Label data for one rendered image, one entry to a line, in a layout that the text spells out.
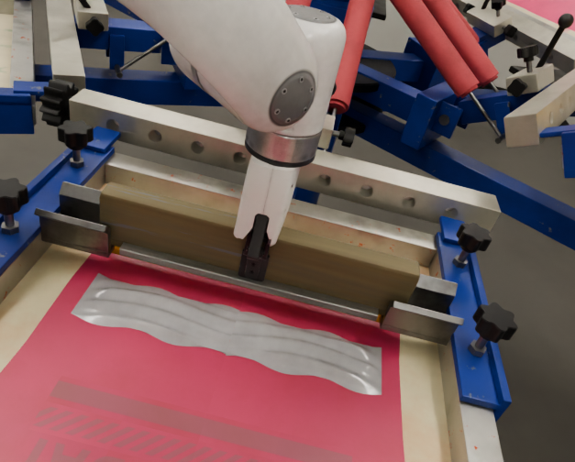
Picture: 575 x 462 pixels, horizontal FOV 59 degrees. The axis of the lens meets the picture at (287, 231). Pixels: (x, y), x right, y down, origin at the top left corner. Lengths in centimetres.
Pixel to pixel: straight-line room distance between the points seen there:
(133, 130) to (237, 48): 52
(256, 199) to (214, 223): 9
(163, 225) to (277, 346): 19
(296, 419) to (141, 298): 23
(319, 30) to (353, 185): 38
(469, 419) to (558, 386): 171
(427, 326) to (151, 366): 32
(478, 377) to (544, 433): 149
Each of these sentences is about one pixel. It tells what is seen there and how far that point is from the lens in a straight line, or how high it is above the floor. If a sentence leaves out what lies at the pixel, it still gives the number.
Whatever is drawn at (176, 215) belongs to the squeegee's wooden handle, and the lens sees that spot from 60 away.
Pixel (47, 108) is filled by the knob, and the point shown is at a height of 102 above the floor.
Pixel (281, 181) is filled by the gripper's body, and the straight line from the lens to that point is 51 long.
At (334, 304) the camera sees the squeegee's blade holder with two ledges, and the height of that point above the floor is 99.
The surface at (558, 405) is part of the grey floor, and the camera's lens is 223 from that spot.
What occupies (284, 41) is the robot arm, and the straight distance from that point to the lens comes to 37.
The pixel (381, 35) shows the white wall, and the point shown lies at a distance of 476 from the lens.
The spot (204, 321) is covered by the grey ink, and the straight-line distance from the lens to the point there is 61.
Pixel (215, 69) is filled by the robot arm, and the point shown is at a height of 129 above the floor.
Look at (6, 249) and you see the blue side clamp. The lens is 65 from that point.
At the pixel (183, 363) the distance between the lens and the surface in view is 58.
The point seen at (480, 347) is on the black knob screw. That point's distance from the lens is 64.
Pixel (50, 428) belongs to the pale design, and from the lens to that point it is 54.
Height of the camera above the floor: 142
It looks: 37 degrees down
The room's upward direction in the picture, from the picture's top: 15 degrees clockwise
